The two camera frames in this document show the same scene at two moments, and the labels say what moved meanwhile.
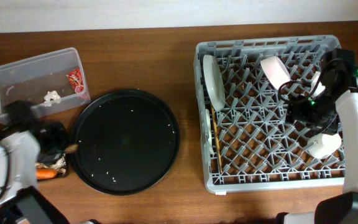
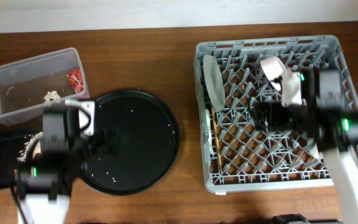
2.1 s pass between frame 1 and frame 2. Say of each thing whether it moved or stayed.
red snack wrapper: stayed
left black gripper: moved
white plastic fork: stayed
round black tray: stayed
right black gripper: moved
